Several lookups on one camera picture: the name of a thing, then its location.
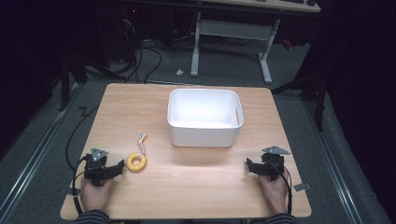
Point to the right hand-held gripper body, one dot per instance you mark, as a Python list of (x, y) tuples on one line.
[(274, 165)]

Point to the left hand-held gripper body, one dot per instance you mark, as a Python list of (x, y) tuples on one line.
[(95, 169)]

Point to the person's left hand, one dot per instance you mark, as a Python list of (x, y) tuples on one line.
[(93, 196)]

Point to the person's right hand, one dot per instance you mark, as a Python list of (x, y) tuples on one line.
[(275, 194)]

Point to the grey tape piece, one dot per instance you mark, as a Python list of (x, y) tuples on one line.
[(302, 186)]

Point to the white plastic bin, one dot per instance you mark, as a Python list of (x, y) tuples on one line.
[(202, 137)]

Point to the black metal stand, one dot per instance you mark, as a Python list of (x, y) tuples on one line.
[(320, 105), (64, 87)]

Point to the white paper scrap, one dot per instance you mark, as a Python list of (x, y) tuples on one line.
[(179, 72)]

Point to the red object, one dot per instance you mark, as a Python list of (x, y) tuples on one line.
[(287, 44)]

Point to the dark computer tower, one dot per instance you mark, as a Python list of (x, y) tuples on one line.
[(129, 28)]

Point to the metal floor rail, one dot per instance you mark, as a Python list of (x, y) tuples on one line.
[(31, 165), (336, 174)]

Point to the white frame desk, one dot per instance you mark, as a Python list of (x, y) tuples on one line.
[(233, 31)]

